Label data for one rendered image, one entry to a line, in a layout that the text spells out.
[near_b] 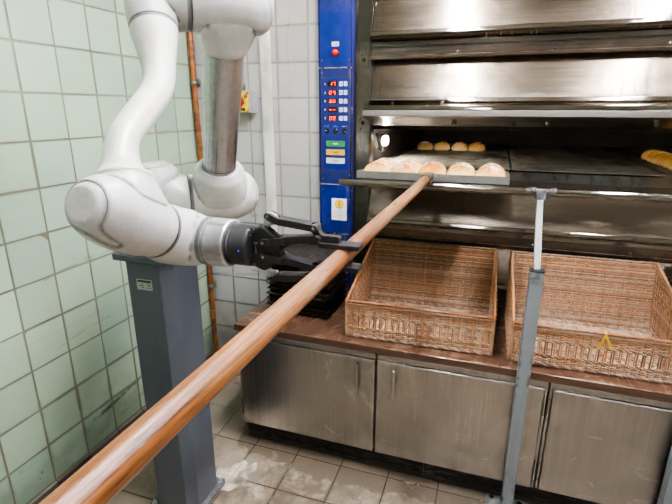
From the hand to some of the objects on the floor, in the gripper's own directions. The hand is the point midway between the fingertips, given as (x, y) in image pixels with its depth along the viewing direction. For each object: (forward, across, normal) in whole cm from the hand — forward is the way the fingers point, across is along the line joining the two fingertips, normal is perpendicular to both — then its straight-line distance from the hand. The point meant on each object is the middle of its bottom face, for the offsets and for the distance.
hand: (341, 255), depth 79 cm
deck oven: (+52, +120, -231) cm, 265 cm away
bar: (+31, +119, -86) cm, 150 cm away
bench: (+48, +119, -108) cm, 168 cm away
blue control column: (-46, +120, -229) cm, 263 cm away
